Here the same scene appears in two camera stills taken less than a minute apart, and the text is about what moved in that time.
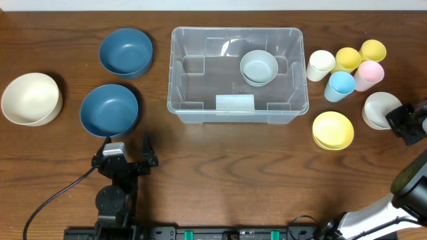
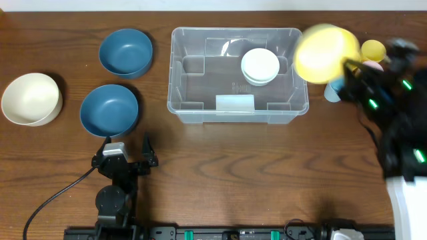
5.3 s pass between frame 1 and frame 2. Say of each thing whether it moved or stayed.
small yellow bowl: moved
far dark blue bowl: stayed
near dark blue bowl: stayed
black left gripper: stayed
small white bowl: moved
